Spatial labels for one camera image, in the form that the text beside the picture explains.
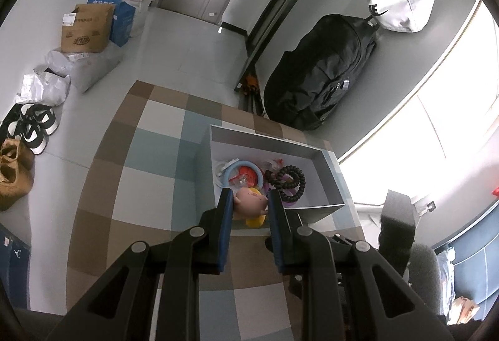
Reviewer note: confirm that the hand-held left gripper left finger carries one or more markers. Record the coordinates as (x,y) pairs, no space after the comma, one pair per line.
(223,232)

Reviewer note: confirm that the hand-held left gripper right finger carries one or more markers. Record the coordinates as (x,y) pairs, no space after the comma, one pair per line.
(275,235)

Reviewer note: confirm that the pink pig hair accessory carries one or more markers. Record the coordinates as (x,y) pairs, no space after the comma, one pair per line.
(249,200)

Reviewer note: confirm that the red cartoon charm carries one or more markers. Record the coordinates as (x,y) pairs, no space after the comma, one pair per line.
(245,174)

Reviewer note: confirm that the red white hair clip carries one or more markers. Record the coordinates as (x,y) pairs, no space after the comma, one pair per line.
(273,164)

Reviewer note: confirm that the grey cardboard box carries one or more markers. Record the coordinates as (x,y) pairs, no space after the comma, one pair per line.
(253,146)

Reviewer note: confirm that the grey chair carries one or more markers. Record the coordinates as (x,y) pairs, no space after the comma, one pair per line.
(423,274)

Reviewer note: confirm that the checkered tablecloth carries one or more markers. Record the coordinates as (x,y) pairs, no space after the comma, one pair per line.
(156,189)

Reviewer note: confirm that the blue padded headboard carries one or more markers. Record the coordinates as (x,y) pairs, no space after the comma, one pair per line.
(475,247)

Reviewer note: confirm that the orange packet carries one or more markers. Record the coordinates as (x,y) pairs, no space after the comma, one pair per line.
(464,310)

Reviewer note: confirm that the orange black tool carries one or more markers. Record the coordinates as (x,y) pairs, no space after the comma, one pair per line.
(251,83)

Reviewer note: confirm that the black backpack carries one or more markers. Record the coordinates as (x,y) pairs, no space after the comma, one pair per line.
(315,68)

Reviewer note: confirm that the black and white shoe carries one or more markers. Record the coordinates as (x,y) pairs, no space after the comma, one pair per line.
(41,130)
(15,121)

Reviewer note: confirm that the brown shoe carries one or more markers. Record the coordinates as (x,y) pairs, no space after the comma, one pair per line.
(15,154)
(15,187)

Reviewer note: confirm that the blue jeans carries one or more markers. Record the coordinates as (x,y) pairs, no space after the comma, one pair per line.
(13,267)

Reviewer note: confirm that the grey plastic bag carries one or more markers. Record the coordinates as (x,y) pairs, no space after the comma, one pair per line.
(89,66)

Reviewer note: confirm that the white plastic bag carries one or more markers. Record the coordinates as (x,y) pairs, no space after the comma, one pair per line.
(46,87)

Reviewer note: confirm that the blue carton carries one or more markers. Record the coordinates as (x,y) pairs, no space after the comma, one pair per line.
(121,19)

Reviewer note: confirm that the brown cardboard box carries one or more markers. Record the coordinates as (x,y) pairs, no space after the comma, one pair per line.
(85,29)

